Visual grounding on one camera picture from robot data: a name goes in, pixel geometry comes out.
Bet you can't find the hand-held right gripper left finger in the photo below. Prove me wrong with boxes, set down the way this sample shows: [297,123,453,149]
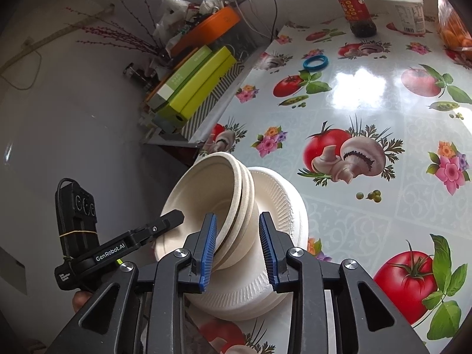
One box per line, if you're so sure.
[44,213,219,354]

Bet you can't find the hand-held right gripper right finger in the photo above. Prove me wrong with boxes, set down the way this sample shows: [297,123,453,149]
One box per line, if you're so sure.
[258,212,430,354]

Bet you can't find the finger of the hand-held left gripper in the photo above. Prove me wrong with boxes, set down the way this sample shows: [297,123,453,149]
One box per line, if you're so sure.
[145,209,185,243]

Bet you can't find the person's left hand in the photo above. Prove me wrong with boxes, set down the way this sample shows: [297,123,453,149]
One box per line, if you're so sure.
[72,291,94,315]

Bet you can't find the black white striped box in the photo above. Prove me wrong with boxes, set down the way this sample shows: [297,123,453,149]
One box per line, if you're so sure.
[180,63,246,141]

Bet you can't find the green white box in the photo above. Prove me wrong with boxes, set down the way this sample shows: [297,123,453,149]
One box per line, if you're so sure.
[145,46,212,104]

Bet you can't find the dried branches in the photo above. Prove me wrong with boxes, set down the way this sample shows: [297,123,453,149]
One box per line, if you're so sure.
[66,0,163,57]

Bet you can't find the orange tray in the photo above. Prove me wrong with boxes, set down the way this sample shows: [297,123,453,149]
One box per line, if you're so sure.
[170,6,241,56]

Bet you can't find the red lid sauce jar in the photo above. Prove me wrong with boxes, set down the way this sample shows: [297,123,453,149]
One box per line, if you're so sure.
[329,0,377,38]

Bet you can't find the white plastic tub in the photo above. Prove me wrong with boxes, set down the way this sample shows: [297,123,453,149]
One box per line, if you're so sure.
[377,0,426,35]

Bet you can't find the plastic bag of oranges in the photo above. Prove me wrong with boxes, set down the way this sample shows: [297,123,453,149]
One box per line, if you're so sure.
[436,0,472,50]

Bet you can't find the blue ring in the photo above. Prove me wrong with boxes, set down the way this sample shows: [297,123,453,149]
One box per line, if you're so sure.
[303,55,329,71]

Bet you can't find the black cable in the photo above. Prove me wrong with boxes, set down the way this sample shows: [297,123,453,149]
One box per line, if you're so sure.
[267,0,283,41]

